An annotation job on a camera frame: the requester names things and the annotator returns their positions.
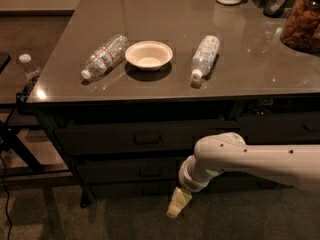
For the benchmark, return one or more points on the glass jar of snacks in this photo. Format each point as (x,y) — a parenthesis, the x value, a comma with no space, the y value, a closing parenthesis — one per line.
(302,28)

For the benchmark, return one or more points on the white paper bowl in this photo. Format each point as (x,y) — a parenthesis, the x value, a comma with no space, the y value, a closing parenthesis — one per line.
(149,55)

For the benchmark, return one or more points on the small bottle white cap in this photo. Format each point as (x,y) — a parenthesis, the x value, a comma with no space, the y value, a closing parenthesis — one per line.
(31,70)

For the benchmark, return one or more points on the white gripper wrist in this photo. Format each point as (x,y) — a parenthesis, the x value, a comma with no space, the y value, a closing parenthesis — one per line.
(189,181)

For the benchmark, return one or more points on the dark side table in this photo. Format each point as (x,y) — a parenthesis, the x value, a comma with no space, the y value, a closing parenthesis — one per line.
(26,151)

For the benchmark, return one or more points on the clear bottle white label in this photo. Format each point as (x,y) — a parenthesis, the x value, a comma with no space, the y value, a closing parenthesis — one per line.
(204,57)

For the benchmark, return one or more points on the black drawer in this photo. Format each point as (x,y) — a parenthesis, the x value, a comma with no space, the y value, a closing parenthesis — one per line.
(133,189)
(138,137)
(281,128)
(235,182)
(142,169)

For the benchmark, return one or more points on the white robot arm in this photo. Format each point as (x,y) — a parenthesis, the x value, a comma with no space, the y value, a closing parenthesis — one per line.
(291,165)

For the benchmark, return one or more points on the clear bottle red label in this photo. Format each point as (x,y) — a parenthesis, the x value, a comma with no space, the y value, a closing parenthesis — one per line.
(105,57)

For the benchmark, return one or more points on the dark cabinet frame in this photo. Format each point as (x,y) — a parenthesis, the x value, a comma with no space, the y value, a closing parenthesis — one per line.
(53,116)

